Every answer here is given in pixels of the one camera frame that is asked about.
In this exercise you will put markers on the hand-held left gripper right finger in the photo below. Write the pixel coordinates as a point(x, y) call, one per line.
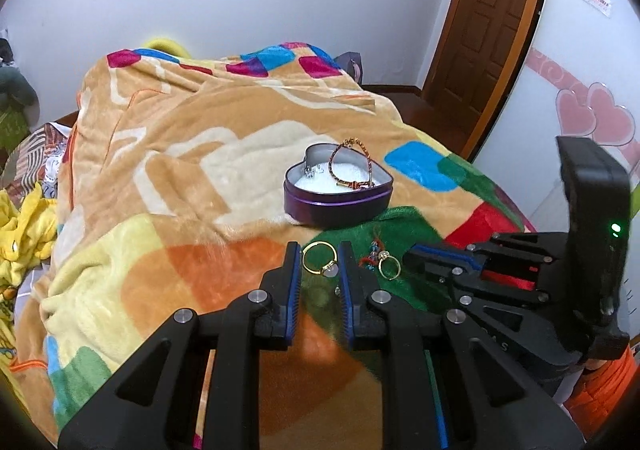
point(347, 302)

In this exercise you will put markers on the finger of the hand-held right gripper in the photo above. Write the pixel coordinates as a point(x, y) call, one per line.
point(450, 275)
point(445, 254)

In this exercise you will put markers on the yellow plush toy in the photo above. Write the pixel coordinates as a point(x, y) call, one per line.
point(25, 230)

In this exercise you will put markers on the yellow-green pillow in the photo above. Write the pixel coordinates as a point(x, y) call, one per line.
point(167, 45)

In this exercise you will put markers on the yellow printed bed sheet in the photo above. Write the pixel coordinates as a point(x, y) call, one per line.
point(20, 340)

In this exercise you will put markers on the purple heart-shaped tin box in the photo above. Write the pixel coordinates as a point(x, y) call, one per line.
point(330, 210)

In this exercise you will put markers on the person's right forearm orange sleeve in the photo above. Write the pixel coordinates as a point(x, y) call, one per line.
point(605, 390)

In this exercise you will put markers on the patterned bedding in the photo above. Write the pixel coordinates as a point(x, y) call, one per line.
point(45, 155)

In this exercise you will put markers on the red blue beaded charm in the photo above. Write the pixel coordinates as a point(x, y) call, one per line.
point(371, 261)

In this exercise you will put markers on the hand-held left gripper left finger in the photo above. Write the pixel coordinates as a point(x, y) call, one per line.
point(295, 291)

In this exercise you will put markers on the silver earrings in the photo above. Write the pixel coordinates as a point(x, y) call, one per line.
point(310, 174)

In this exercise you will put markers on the white wardrobe with pink hearts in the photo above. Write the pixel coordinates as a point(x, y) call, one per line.
point(575, 65)

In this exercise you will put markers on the dark grey clothing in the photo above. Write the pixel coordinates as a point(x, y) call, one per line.
point(15, 85)

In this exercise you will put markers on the colourful plush blanket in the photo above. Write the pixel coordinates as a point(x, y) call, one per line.
point(200, 130)

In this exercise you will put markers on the white wall sticker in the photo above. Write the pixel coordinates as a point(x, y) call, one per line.
point(599, 0)

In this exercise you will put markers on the brown wooden door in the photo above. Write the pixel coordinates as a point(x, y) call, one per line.
point(525, 60)
point(487, 30)

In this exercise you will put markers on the grey bag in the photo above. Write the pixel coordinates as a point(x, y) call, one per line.
point(349, 64)

